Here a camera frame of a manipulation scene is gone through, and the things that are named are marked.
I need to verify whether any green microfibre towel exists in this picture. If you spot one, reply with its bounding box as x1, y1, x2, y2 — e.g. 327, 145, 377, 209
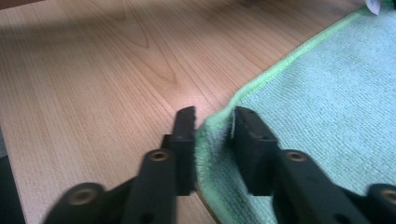
194, 0, 396, 224

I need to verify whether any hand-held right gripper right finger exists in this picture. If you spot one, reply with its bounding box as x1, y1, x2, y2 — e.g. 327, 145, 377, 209
232, 105, 372, 224

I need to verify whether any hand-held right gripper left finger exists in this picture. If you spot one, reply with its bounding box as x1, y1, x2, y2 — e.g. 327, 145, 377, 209
120, 105, 197, 224

